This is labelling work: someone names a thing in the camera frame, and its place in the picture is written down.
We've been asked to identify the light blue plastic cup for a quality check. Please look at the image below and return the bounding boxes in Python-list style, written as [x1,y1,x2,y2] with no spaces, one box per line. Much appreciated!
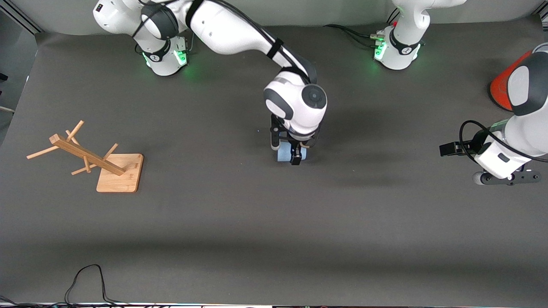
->
[277,143,307,162]

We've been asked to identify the wooden cup rack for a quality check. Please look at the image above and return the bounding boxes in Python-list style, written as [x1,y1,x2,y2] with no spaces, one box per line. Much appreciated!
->
[27,120,144,193]

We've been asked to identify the orange cylinder with grey lid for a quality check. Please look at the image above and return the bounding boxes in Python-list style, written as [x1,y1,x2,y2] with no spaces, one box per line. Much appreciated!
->
[490,49,533,112]

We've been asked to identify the dark grey table mat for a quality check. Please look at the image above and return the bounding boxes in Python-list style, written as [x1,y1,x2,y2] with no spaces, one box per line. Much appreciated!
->
[0,17,548,306]

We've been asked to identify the black left arm base cable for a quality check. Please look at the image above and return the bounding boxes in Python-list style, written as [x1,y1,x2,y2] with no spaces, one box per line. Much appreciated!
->
[323,9,401,48]

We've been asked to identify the thin black loose cable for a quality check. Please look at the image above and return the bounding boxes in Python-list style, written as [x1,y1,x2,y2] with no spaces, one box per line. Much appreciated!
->
[64,264,129,306]

